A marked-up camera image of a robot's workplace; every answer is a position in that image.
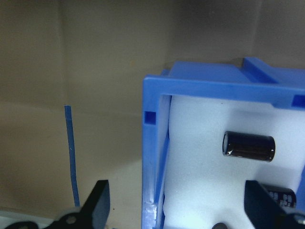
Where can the black cylindrical capacitor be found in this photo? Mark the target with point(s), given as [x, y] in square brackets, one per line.
[250, 146]
[287, 198]

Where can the white foam liner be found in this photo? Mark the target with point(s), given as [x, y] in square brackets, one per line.
[202, 167]

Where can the blue bin with capacitors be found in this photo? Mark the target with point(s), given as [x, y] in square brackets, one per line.
[151, 155]

